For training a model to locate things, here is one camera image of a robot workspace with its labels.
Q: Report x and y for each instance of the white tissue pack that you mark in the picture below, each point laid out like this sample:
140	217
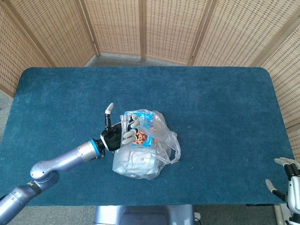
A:
136	159

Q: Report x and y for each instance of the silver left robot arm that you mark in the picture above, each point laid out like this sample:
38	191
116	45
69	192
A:
65	159

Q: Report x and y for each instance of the clear plastic shopping bag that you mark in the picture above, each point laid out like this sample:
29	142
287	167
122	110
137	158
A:
140	161

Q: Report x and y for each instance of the woven bamboo screen panel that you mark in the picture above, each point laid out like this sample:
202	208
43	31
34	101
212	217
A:
241	32
286	77
58	30
16	58
173	28
117	25

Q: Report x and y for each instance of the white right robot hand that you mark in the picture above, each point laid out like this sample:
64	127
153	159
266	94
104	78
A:
294	189

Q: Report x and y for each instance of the white plastic floor object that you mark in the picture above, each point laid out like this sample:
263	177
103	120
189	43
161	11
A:
279	215

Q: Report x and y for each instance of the blue cookie package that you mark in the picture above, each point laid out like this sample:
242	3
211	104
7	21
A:
146	140

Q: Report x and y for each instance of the white power plug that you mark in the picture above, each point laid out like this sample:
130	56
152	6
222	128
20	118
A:
198	215

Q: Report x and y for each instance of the blue velvet table cloth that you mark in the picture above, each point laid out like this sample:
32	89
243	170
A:
211	105

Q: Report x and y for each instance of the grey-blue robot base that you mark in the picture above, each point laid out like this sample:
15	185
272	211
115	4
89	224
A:
145	215

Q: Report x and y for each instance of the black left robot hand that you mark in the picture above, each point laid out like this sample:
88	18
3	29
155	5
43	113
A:
112	138

